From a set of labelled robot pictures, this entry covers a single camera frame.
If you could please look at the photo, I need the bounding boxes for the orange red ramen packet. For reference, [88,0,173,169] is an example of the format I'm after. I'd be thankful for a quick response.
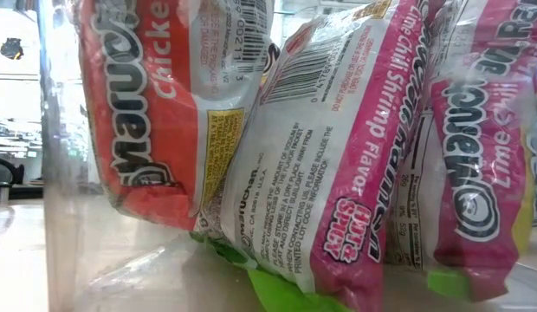
[75,0,276,233]

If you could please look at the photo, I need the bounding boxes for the black office chair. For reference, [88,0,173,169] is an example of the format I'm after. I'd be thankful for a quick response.
[0,155,26,201]

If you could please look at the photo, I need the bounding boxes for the yellow green ramen packet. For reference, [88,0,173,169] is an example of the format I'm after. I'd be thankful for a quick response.
[383,0,537,303]
[190,0,432,312]

